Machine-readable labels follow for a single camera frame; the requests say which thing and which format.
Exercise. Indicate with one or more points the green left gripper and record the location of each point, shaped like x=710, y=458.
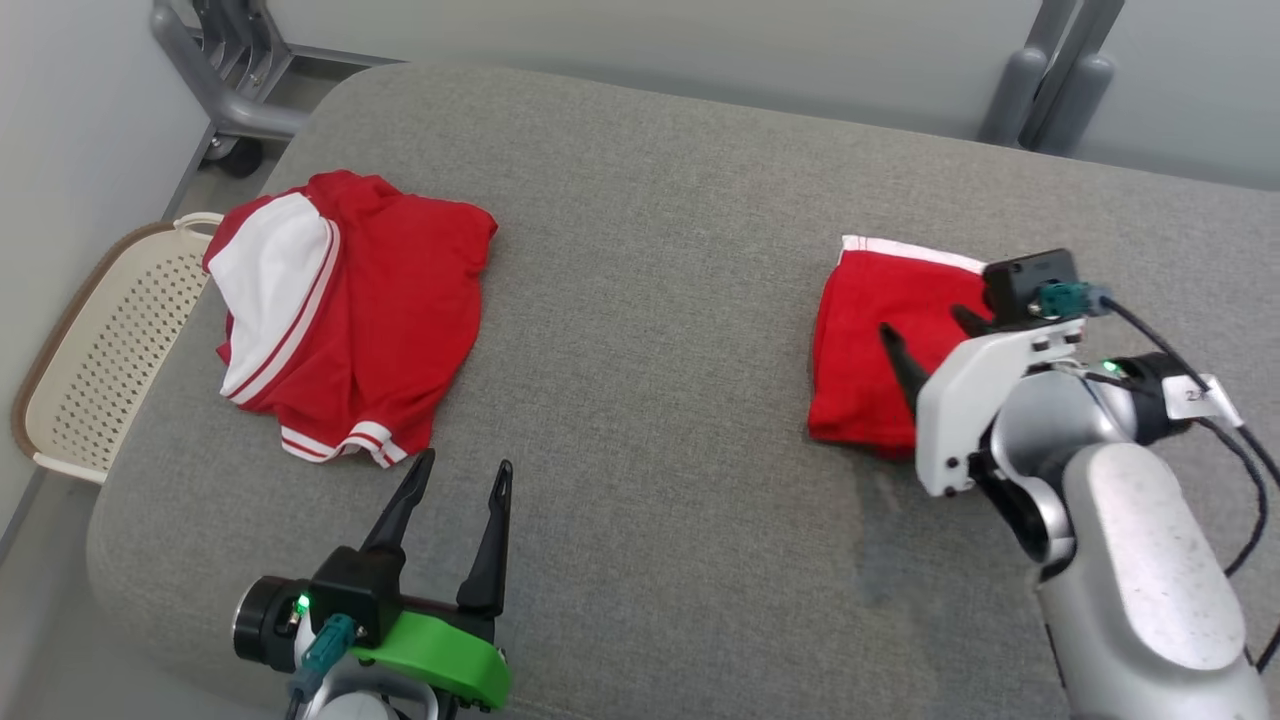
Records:
x=450, y=665

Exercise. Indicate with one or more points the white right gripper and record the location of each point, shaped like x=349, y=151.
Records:
x=960, y=400

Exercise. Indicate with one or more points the red shorts with white stripe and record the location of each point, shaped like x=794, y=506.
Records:
x=865, y=350

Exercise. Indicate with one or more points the red and white jersey shirt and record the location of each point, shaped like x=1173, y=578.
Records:
x=400, y=290

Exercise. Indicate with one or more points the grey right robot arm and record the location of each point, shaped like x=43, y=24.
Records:
x=1140, y=560

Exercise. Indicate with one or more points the beige perforated laundry basket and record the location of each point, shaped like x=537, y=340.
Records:
x=110, y=350

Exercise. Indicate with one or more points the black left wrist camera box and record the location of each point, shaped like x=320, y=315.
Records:
x=355, y=590

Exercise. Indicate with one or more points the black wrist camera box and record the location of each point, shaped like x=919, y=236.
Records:
x=355, y=590
x=1030, y=280

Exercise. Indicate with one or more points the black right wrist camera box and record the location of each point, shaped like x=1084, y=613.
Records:
x=1030, y=280

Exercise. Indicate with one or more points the grey metal cart frame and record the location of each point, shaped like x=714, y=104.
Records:
x=215, y=95

